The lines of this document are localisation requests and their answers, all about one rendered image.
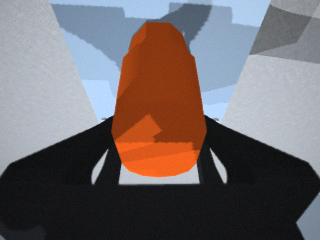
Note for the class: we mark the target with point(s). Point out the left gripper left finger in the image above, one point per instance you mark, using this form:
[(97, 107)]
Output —
[(72, 160)]

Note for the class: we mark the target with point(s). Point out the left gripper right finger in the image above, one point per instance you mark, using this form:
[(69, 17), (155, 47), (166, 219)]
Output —
[(287, 184)]

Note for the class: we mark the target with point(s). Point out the orange peg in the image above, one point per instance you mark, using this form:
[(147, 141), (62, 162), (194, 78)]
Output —
[(158, 124)]

